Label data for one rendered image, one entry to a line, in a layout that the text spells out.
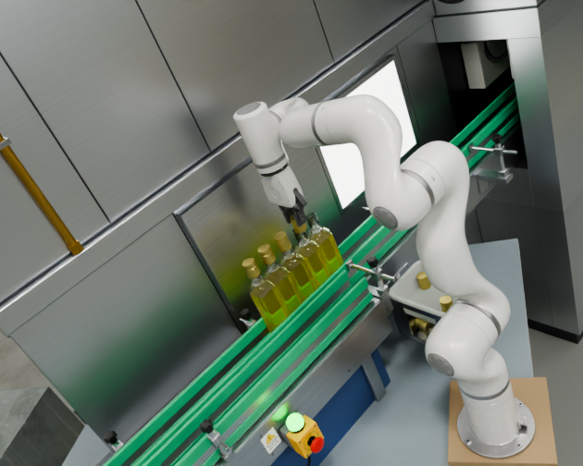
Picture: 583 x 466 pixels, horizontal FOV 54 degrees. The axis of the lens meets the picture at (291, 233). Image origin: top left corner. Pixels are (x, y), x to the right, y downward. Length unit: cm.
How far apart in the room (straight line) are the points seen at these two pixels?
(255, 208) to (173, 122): 33
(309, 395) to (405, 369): 41
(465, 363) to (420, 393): 51
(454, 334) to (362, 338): 40
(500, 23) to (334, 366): 118
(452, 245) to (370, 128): 28
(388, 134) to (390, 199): 12
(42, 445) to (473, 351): 240
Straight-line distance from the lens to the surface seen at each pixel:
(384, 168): 104
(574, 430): 255
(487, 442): 159
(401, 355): 187
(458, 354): 126
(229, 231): 155
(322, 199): 175
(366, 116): 106
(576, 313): 263
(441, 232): 115
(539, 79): 203
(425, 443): 166
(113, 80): 139
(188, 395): 153
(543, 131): 212
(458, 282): 120
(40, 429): 321
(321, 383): 154
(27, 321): 139
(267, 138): 136
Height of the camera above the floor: 210
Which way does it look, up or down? 31 degrees down
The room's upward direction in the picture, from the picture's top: 24 degrees counter-clockwise
